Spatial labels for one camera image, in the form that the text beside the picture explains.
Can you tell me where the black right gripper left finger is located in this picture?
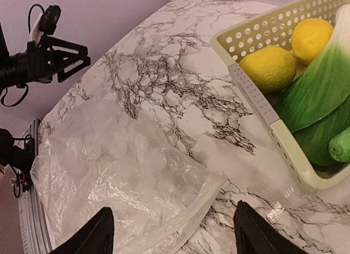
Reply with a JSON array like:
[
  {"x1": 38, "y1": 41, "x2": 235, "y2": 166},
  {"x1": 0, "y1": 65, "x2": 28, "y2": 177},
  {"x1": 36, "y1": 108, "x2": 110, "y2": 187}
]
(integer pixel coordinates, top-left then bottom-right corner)
[{"x1": 50, "y1": 207, "x2": 114, "y2": 254}]

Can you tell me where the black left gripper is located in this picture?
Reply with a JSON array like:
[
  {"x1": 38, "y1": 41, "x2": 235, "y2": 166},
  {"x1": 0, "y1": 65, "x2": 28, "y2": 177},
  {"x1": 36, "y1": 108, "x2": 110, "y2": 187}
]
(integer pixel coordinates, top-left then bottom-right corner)
[{"x1": 1, "y1": 21, "x2": 91, "y2": 87}]

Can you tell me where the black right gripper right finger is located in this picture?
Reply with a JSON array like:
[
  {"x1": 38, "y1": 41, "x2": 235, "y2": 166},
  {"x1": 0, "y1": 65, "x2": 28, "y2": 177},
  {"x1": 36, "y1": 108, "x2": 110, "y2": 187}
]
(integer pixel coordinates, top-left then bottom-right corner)
[{"x1": 234, "y1": 201, "x2": 305, "y2": 254}]

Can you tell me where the clear zip top bag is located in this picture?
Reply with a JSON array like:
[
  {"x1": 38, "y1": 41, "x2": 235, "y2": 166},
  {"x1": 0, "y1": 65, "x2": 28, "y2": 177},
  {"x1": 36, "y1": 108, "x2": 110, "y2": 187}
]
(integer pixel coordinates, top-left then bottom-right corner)
[{"x1": 31, "y1": 99, "x2": 225, "y2": 253}]

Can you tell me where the green fake chili pepper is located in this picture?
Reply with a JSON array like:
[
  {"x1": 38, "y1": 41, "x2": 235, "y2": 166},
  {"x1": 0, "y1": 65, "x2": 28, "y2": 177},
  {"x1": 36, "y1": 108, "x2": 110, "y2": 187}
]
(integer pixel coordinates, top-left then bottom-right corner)
[{"x1": 329, "y1": 128, "x2": 350, "y2": 162}]

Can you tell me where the green fake leafy vegetable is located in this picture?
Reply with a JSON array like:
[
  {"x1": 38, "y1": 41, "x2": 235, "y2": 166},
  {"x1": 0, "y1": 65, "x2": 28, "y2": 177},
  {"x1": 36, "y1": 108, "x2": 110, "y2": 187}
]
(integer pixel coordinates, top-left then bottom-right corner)
[{"x1": 273, "y1": 4, "x2": 349, "y2": 166}]

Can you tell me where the yellow fake lemon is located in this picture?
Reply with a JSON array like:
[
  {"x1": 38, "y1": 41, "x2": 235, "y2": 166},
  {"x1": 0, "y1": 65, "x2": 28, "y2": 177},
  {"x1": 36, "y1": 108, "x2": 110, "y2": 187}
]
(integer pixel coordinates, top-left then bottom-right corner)
[
  {"x1": 240, "y1": 45, "x2": 297, "y2": 95},
  {"x1": 291, "y1": 18, "x2": 334, "y2": 65}
]

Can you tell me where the pale green perforated basket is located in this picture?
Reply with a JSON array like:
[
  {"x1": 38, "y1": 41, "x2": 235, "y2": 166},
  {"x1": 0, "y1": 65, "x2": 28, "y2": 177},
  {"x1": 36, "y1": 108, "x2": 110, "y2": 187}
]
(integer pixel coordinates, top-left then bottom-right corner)
[{"x1": 210, "y1": 0, "x2": 349, "y2": 191}]

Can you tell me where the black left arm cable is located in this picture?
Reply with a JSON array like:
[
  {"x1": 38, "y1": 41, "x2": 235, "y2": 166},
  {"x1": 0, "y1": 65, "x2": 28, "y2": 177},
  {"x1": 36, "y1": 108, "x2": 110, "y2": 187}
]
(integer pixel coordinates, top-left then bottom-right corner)
[{"x1": 0, "y1": 4, "x2": 47, "y2": 107}]

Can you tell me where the aluminium front rail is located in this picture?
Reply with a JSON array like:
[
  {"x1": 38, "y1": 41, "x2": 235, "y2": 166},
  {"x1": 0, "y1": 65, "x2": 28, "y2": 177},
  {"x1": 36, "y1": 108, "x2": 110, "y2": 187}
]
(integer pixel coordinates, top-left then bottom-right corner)
[{"x1": 19, "y1": 117, "x2": 53, "y2": 254}]

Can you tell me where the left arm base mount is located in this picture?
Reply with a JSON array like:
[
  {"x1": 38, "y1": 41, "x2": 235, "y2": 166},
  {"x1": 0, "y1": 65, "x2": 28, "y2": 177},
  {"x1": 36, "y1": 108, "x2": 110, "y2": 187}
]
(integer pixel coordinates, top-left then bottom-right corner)
[{"x1": 1, "y1": 128, "x2": 35, "y2": 198}]

